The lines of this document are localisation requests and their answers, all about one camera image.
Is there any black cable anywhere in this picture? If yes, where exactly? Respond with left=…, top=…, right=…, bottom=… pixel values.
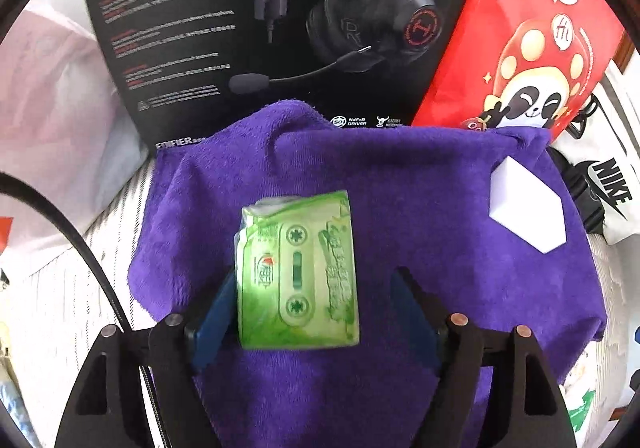
left=0, top=171, right=166, bottom=448

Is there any green snack packet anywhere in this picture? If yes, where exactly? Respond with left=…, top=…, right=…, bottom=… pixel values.
left=568, top=390, right=597, bottom=433

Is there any purple towel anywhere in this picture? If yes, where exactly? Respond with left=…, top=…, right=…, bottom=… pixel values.
left=128, top=101, right=606, bottom=447

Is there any black headset box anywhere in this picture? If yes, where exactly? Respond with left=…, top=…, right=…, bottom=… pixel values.
left=86, top=0, right=465, bottom=150

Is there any green tissue pack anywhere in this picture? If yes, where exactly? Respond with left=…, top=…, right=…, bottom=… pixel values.
left=235, top=191, right=360, bottom=350

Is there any white Miniso plastic bag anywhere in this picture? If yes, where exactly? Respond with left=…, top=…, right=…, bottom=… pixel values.
left=1, top=10, right=148, bottom=231

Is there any striped cushion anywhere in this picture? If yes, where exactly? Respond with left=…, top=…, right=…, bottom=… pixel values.
left=1, top=161, right=155, bottom=447

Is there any red panda paper bag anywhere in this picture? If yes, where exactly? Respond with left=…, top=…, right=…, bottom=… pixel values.
left=413, top=0, right=623, bottom=136

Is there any white sponge block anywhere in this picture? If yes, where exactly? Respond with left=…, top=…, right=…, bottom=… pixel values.
left=488, top=156, right=566, bottom=254

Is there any white Nike waist bag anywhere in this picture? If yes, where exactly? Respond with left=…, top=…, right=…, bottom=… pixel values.
left=552, top=72, right=639, bottom=244

